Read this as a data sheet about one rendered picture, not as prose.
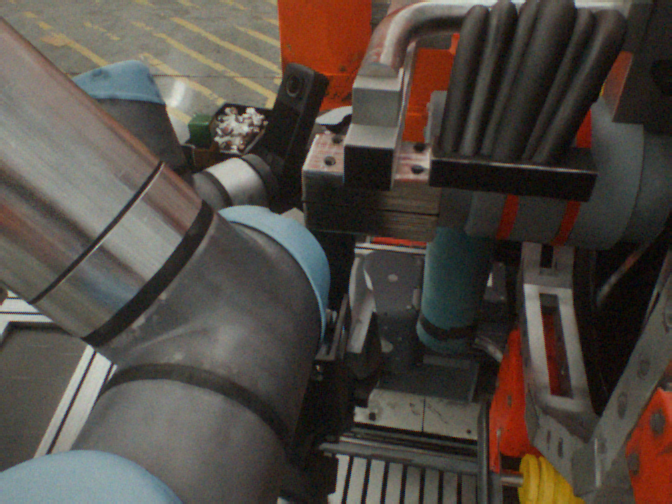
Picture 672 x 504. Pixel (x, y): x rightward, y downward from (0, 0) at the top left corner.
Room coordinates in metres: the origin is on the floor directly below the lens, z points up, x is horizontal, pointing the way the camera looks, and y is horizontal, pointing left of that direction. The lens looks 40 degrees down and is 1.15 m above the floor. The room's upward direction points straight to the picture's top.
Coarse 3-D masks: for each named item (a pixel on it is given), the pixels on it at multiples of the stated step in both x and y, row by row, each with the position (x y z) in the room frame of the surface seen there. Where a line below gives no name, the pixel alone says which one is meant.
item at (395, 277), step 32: (384, 256) 0.87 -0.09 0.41; (416, 256) 0.88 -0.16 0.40; (384, 288) 0.79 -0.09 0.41; (416, 288) 0.79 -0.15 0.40; (384, 320) 0.73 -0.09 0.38; (416, 320) 0.72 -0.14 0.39; (480, 320) 0.74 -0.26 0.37; (512, 320) 0.74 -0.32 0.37; (384, 352) 0.72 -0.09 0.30; (416, 352) 0.73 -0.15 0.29; (480, 352) 0.71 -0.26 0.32; (384, 384) 0.81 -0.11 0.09; (416, 384) 0.81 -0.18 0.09; (448, 384) 0.81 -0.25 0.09
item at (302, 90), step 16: (288, 64) 0.60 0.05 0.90; (288, 80) 0.59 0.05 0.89; (304, 80) 0.58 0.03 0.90; (320, 80) 0.58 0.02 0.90; (288, 96) 0.57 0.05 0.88; (304, 96) 0.57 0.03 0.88; (320, 96) 0.57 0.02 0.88; (272, 112) 0.58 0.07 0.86; (288, 112) 0.57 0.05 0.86; (304, 112) 0.56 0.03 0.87; (272, 128) 0.57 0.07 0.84; (288, 128) 0.56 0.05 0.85; (304, 128) 0.56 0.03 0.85; (272, 144) 0.56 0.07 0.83; (288, 144) 0.55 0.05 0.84; (304, 144) 0.56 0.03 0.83; (272, 160) 0.55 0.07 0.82; (288, 160) 0.54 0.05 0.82
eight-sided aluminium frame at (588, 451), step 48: (528, 288) 0.56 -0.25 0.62; (528, 336) 0.48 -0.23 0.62; (576, 336) 0.48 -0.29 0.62; (528, 384) 0.42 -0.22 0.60; (576, 384) 0.41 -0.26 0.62; (624, 384) 0.24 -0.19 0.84; (528, 432) 0.36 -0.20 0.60; (576, 432) 0.28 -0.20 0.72; (624, 432) 0.21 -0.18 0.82; (576, 480) 0.23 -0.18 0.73; (624, 480) 0.21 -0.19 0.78
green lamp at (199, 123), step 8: (192, 120) 0.94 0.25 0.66; (200, 120) 0.94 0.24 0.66; (208, 120) 0.94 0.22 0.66; (192, 128) 0.93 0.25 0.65; (200, 128) 0.93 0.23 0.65; (208, 128) 0.93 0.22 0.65; (216, 128) 0.96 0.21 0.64; (192, 136) 0.93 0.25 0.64; (200, 136) 0.93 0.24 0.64; (208, 136) 0.93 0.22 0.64
